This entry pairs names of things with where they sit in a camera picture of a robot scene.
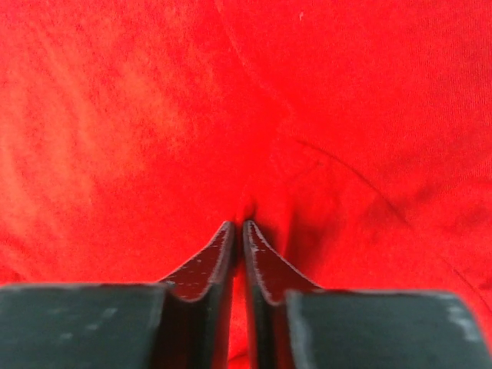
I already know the red t shirt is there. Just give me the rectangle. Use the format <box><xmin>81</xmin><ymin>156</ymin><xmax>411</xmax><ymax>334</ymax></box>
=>
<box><xmin>0</xmin><ymin>0</ymin><xmax>492</xmax><ymax>369</ymax></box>

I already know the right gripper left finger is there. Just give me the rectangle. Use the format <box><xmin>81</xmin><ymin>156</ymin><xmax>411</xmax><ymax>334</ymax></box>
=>
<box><xmin>1</xmin><ymin>222</ymin><xmax>235</xmax><ymax>368</ymax></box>

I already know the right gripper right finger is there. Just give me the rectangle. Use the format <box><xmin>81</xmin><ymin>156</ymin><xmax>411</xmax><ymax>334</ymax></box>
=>
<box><xmin>242</xmin><ymin>221</ymin><xmax>491</xmax><ymax>369</ymax></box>

